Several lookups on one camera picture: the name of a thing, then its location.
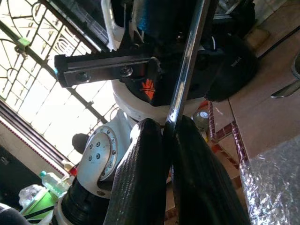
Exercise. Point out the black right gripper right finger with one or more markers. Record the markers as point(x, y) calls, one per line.
point(201, 187)

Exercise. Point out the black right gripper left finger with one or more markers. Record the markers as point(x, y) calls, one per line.
point(138, 182)

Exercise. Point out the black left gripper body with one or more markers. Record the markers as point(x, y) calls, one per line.
point(164, 82)

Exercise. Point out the steel spoon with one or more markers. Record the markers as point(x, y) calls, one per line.
point(187, 61)

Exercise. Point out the black round appliance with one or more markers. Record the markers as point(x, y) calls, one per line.
point(234, 75)

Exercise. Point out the clear bubble wrap sheet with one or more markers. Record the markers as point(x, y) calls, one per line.
point(274, 182)

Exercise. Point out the clear water bottle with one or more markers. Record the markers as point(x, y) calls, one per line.
point(51, 182)

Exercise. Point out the green box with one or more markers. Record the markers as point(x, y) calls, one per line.
point(44, 201)

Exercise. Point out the white plastic bag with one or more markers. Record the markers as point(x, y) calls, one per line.
point(29, 194)

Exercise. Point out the iron window grille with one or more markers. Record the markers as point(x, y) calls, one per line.
point(24, 48)

